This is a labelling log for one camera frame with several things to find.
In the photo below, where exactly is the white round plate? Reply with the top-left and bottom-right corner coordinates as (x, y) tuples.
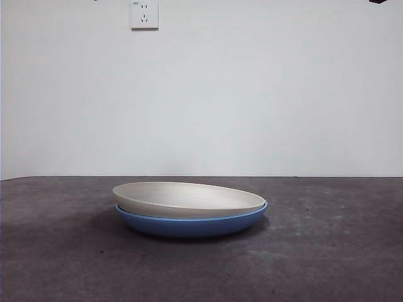
(112, 181), (266, 219)

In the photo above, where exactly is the blue round plate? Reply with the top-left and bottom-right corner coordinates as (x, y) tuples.
(115, 201), (269, 238)

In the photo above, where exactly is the white wall socket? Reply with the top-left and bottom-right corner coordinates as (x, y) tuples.
(130, 0), (159, 31)

